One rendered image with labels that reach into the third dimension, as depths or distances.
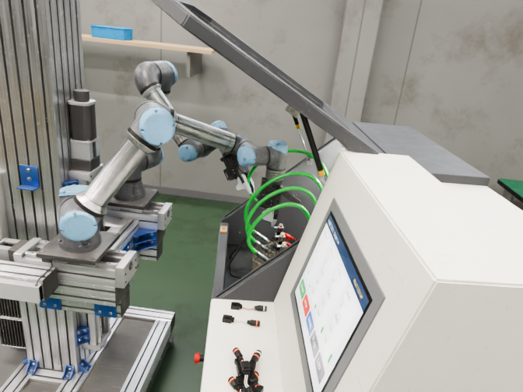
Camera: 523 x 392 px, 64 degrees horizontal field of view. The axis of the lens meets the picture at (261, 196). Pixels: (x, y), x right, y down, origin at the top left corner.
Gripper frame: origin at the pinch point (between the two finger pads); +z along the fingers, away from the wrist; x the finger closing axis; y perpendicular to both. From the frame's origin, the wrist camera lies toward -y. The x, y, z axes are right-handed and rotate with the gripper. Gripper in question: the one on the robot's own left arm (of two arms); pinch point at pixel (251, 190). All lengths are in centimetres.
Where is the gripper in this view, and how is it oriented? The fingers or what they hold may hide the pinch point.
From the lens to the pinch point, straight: 183.9
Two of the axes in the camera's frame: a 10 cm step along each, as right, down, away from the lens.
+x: -5.1, 0.6, -8.6
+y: -7.5, 4.6, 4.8
